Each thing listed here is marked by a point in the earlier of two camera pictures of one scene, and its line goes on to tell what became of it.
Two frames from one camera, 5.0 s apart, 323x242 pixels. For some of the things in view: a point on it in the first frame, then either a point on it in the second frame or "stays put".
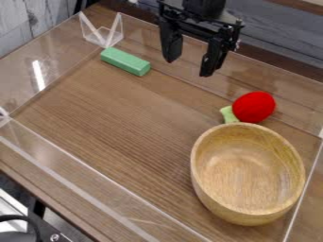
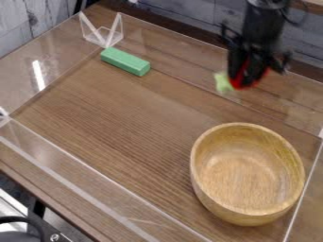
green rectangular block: (127, 61) stays put
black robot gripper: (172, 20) to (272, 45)
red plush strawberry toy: (251, 107) to (224, 83)
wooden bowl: (247, 172) stays put
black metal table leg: (35, 213) stays put
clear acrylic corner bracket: (103, 36) stays put
